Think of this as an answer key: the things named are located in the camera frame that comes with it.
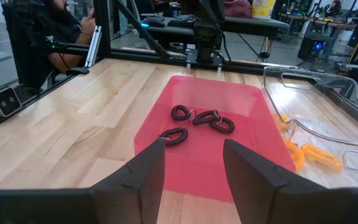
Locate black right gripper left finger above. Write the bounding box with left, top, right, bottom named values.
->
left=90, top=138, right=167, bottom=224

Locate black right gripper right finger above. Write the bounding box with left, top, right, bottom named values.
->
left=223, top=139, right=354, bottom=224

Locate yellow spring coil keychain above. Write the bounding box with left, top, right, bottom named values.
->
left=272, top=113, right=291, bottom=131
left=283, top=136, right=306, bottom=172
left=301, top=143, right=344, bottom=172

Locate black spring coil keychain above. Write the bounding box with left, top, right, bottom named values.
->
left=170, top=105, right=197, bottom=122
left=209, top=115, right=236, bottom=134
left=158, top=127, right=189, bottom=147
left=191, top=109, right=220, bottom=126

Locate pink translucent plastic bin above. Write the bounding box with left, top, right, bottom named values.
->
left=133, top=75, right=297, bottom=203

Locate clear plastic bin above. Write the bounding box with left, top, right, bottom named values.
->
left=262, top=66, right=358, bottom=189

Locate black flat clamp foot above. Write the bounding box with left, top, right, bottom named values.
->
left=66, top=67, right=90, bottom=76

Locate silver aluminium bar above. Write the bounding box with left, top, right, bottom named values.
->
left=84, top=25, right=103, bottom=68

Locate black computer with blue light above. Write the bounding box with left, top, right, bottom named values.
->
left=297, top=32, right=331, bottom=62

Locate black top desk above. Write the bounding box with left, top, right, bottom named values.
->
left=128, top=14, right=290, bottom=40

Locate black computer mouse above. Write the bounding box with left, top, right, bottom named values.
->
left=141, top=17, right=167, bottom=28

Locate person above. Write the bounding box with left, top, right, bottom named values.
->
left=330, top=0, right=343, bottom=15
left=40, top=0, right=98, bottom=74

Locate person's hand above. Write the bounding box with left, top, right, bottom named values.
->
left=80, top=9, right=97, bottom=35

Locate black office chair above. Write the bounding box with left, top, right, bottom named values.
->
left=1, top=1, right=58, bottom=90

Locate black keyboard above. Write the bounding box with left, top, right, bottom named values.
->
left=167, top=14, right=197, bottom=27

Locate yellow and white container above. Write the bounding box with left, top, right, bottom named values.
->
left=252, top=0, right=277, bottom=20

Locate maroon bag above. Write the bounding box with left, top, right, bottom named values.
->
left=224, top=0, right=253, bottom=18

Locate silver table-level depth camera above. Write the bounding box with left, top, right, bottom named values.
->
left=0, top=86, right=23, bottom=119

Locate black aluminium table frame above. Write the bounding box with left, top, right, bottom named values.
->
left=0, top=0, right=358, bottom=136

